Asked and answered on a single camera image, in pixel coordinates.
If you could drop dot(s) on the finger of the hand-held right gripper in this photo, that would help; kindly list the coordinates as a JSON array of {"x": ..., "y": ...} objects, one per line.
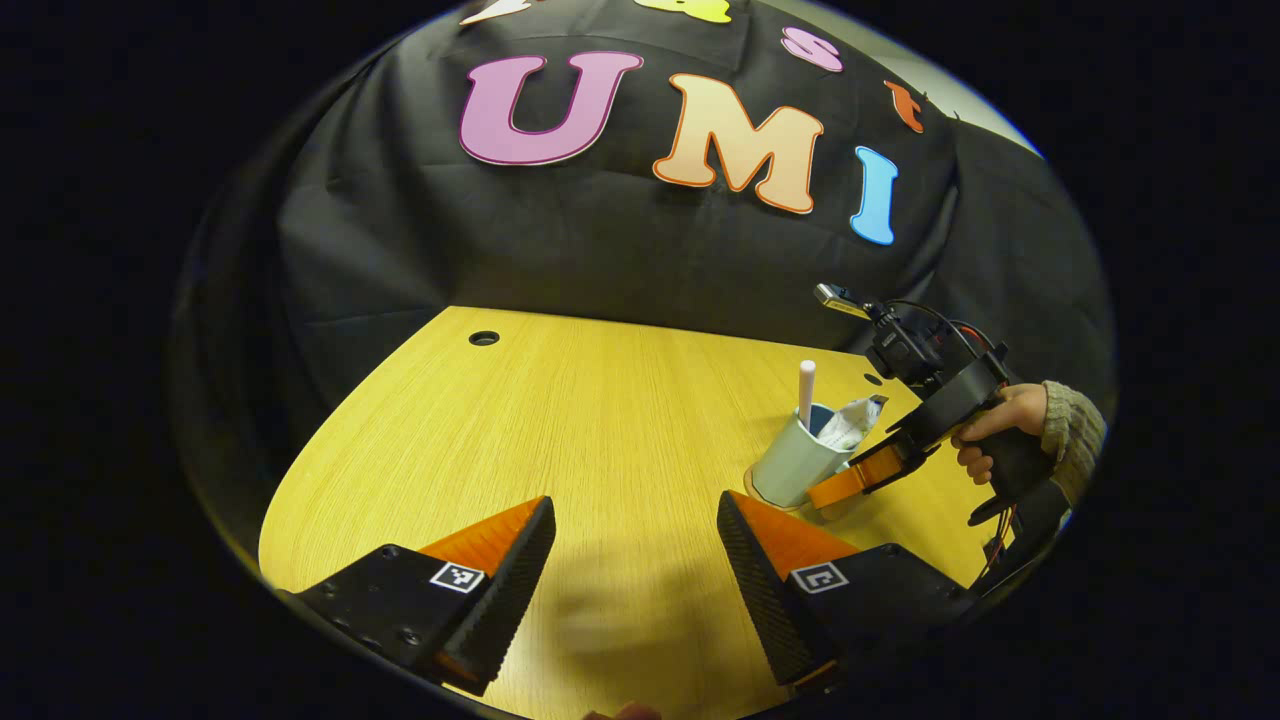
[{"x": 850, "y": 482}]

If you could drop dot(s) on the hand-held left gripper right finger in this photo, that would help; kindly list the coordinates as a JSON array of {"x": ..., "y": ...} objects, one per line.
[{"x": 765, "y": 590}]

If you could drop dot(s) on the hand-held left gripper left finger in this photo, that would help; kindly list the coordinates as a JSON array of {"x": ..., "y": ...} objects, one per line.
[{"x": 520, "y": 590}]

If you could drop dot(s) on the white toothpaste tube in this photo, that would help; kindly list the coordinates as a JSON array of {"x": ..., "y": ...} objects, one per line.
[{"x": 845, "y": 425}]

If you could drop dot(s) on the light green cup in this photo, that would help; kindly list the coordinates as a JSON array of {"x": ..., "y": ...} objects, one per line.
[{"x": 790, "y": 465}]

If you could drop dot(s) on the round wooden coaster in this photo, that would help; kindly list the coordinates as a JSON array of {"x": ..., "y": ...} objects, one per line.
[{"x": 752, "y": 496}]

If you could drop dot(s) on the white toothbrush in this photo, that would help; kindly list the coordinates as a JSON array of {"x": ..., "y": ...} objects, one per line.
[{"x": 806, "y": 385}]

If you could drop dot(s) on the wooden desktop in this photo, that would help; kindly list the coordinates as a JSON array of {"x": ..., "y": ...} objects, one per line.
[{"x": 600, "y": 420}]

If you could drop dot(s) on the black backdrop cloth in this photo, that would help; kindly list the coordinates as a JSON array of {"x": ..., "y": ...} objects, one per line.
[{"x": 600, "y": 230}]

